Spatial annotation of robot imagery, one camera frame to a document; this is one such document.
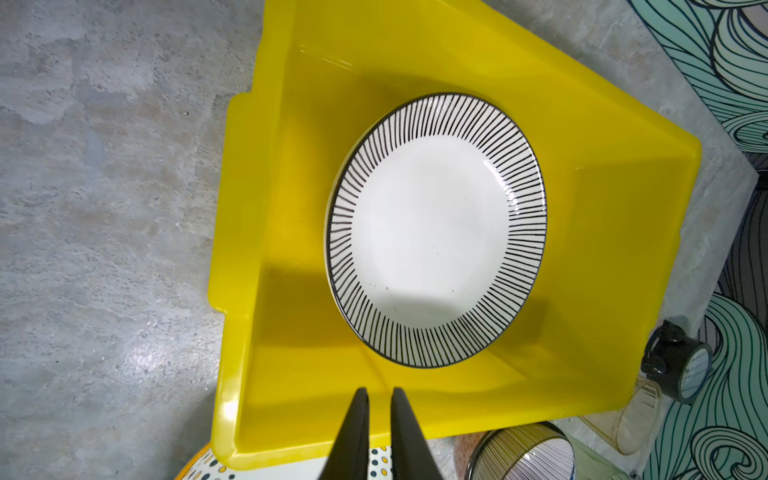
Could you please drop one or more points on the amber plastic cup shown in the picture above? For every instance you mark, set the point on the amber plastic cup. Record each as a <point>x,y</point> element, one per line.
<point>629,427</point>

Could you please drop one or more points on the black alarm clock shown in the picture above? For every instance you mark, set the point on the black alarm clock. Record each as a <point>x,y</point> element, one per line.
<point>678,363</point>

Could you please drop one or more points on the yellow plastic bin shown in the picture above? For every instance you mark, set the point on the yellow plastic bin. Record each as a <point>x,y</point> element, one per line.
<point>618,178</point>

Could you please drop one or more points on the white plate black striped rim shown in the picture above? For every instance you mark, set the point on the white plate black striped rim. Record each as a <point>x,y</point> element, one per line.
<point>436,230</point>

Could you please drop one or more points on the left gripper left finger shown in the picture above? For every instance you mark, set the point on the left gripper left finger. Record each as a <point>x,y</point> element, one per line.
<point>348,459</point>

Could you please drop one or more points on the dotted plate yellow rim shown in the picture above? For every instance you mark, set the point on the dotted plate yellow rim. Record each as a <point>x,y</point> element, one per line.
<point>205,465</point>

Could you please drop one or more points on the purple striped bowl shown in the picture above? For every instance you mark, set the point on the purple striped bowl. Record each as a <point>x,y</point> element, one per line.
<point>533,451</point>

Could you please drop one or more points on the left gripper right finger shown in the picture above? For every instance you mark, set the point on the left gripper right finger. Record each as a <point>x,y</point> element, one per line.
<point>411,456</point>

